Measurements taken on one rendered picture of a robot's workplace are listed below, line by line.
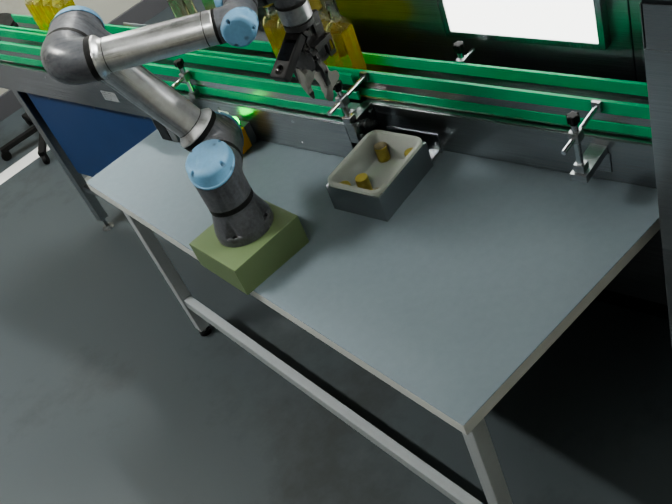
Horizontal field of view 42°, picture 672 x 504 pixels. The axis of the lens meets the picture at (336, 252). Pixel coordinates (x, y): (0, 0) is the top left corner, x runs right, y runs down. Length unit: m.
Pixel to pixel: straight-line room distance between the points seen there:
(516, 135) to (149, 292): 1.86
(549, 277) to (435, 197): 0.41
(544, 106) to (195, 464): 1.57
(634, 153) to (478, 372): 0.61
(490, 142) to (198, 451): 1.39
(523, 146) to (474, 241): 0.28
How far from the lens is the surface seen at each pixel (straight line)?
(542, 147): 2.16
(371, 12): 2.46
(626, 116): 2.03
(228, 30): 1.89
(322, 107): 2.39
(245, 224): 2.14
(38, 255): 4.14
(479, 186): 2.21
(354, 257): 2.13
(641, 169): 2.08
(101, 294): 3.71
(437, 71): 2.32
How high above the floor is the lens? 2.15
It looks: 40 degrees down
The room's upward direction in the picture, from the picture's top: 23 degrees counter-clockwise
